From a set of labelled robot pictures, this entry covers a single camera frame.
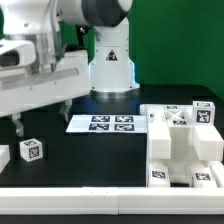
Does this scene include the white chair side plank front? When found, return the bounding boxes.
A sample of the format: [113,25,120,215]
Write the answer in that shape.
[139,104,173,188]

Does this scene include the white tagged cube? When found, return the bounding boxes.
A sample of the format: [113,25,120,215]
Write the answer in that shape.
[19,138,43,162]
[192,101,215,125]

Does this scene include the white chair side plank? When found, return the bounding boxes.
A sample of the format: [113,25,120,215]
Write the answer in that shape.
[191,123,224,188]
[139,104,173,188]

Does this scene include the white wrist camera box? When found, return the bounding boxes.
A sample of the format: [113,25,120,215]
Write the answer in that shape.
[0,39,36,70]

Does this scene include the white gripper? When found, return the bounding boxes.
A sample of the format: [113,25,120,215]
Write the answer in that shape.
[0,50,91,137]

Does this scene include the white front fence bar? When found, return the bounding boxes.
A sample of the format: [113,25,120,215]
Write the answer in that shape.
[0,187,224,215]

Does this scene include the white paper tag sheet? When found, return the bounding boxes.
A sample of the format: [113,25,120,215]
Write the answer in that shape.
[66,115,147,133]

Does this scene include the white chair seat part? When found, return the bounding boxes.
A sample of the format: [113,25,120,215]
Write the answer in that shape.
[166,114,198,183]

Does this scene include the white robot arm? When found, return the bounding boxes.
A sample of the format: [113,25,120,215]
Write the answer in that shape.
[0,0,139,137]

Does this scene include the white left fence bar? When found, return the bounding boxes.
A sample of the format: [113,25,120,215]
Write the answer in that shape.
[0,145,10,173]

